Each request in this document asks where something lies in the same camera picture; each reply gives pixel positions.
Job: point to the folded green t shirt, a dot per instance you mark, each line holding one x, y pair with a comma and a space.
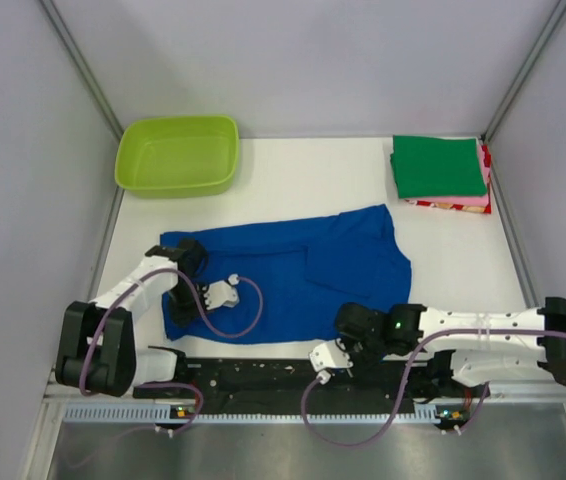
436, 167

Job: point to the folded red patterned t shirt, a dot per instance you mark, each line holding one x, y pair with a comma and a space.
484, 157

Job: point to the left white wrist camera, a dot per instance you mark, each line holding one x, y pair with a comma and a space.
222, 293

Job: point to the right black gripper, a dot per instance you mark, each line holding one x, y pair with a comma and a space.
346, 338

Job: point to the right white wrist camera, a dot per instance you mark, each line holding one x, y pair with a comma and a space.
328, 357

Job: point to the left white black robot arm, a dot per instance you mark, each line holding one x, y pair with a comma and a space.
98, 353

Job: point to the aluminium frame rail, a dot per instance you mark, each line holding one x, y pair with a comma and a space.
163, 389

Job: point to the aluminium corner post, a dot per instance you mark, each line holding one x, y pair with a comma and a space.
549, 29
54, 17

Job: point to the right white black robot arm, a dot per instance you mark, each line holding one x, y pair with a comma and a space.
470, 349

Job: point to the lime green plastic tub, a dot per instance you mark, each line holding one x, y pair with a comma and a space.
178, 156

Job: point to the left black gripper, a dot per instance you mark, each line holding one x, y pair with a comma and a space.
181, 317

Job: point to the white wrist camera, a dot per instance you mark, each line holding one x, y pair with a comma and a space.
328, 357
222, 293

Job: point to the grey slotted cable duct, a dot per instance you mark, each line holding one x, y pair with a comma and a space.
169, 414

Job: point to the blue printed t shirt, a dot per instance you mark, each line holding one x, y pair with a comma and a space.
297, 274

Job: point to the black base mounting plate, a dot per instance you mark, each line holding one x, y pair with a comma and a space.
275, 386

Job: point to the left aluminium corner post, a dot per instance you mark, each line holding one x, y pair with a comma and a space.
54, 17

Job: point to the right aluminium corner post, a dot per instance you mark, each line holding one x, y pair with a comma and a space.
549, 29

